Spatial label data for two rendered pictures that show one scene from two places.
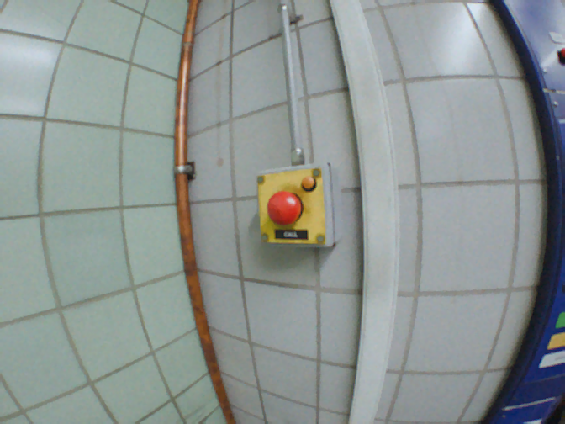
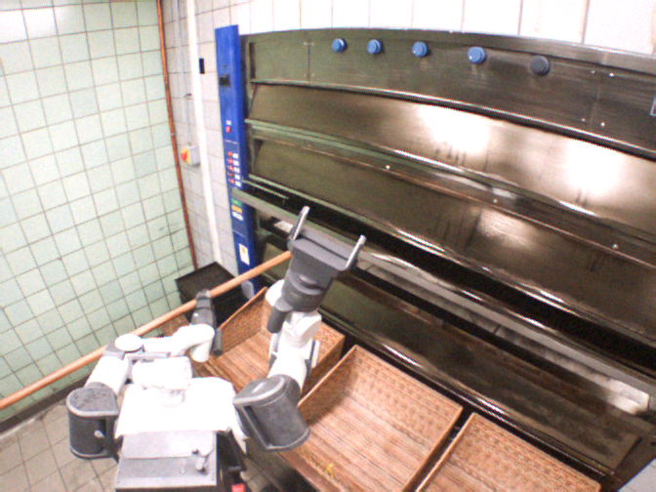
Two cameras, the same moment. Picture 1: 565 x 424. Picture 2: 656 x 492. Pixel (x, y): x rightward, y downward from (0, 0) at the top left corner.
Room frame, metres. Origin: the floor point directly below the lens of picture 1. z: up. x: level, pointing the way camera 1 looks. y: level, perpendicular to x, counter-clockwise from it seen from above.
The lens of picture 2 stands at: (-1.44, -1.32, 2.04)
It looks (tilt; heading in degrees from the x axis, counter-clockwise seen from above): 31 degrees down; 15
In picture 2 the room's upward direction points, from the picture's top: straight up
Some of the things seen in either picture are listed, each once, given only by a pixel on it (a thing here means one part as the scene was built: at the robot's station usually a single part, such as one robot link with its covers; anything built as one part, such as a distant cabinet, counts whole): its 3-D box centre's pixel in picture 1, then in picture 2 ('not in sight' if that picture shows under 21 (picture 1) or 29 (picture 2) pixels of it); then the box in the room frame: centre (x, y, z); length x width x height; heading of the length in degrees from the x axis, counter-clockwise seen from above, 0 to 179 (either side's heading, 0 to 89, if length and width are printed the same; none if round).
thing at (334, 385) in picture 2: not in sight; (368, 428); (-0.62, -1.27, 0.72); 0.56 x 0.49 x 0.28; 62
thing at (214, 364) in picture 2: not in sight; (268, 352); (-0.33, -0.73, 0.72); 0.56 x 0.49 x 0.28; 63
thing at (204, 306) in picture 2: not in sight; (204, 314); (-0.63, -0.65, 1.19); 0.12 x 0.10 x 0.13; 26
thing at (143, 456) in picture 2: not in sight; (186, 452); (-1.15, -0.91, 1.26); 0.34 x 0.30 x 0.36; 116
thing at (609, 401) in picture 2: not in sight; (421, 307); (-0.35, -1.38, 1.16); 1.80 x 0.06 x 0.04; 62
